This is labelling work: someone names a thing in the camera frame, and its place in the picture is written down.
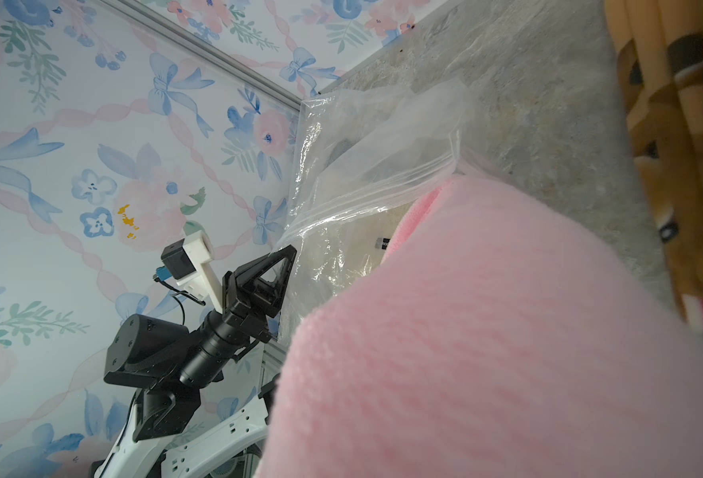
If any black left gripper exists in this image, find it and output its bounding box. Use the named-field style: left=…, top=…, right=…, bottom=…
left=104, top=245, right=297, bottom=390

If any clear plastic vacuum bag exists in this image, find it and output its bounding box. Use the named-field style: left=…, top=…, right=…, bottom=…
left=276, top=79, right=511, bottom=347

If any pink fleece blanket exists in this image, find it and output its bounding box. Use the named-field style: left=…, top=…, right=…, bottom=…
left=257, top=176, right=703, bottom=477

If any orange cartoon print blanket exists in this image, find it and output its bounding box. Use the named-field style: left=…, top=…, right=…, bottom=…
left=603, top=1, right=703, bottom=334

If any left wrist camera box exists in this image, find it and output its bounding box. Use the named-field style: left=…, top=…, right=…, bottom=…
left=152, top=230, right=224, bottom=313

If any left rear aluminium corner post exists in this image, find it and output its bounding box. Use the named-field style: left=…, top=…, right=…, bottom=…
left=102, top=0, right=302, bottom=112

